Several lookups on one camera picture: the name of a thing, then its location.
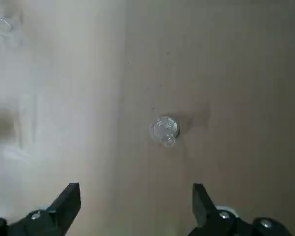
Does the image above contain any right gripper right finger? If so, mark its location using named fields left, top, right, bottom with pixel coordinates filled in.
left=188, top=183, right=293, bottom=236

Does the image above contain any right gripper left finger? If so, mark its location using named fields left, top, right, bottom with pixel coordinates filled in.
left=0, top=182, right=81, bottom=236

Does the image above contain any clear glass conical flask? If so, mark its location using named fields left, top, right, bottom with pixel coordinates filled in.
left=151, top=115, right=182, bottom=149

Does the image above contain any small clear glass beaker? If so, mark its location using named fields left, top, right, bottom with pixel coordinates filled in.
left=0, top=13, right=13, bottom=34

